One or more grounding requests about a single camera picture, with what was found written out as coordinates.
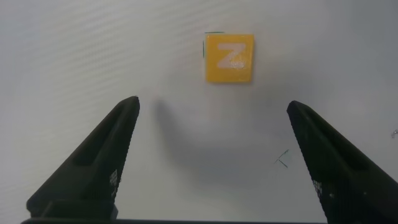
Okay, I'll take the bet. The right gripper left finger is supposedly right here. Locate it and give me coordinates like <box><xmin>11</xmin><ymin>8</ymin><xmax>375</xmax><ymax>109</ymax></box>
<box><xmin>25</xmin><ymin>96</ymin><xmax>141</xmax><ymax>222</ymax></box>

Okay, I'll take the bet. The yellow letter Z block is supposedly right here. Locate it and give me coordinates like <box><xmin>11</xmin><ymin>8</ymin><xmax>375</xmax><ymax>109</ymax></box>
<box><xmin>205</xmin><ymin>33</ymin><xmax>255</xmax><ymax>84</ymax></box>

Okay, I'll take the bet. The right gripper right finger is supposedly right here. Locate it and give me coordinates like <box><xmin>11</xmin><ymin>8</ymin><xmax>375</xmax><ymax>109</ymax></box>
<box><xmin>286</xmin><ymin>100</ymin><xmax>398</xmax><ymax>224</ymax></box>

